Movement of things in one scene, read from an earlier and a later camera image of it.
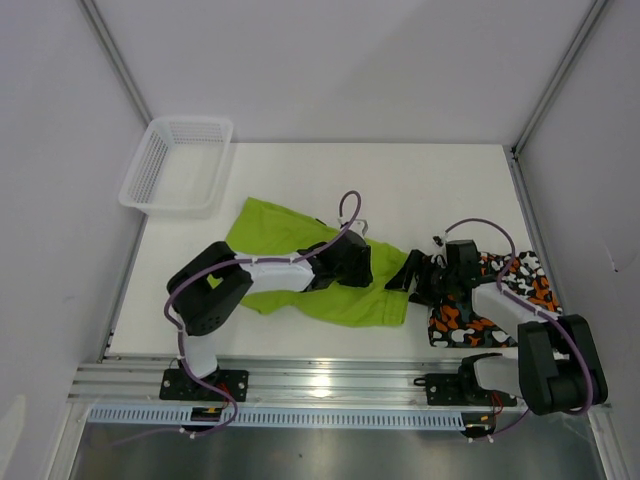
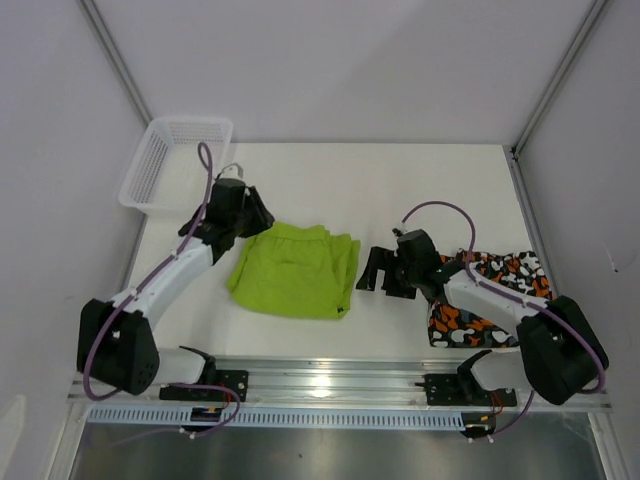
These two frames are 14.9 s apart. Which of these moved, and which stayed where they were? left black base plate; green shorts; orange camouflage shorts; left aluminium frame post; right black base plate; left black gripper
Moved: left black gripper; green shorts
Stayed: orange camouflage shorts; right black base plate; left aluminium frame post; left black base plate
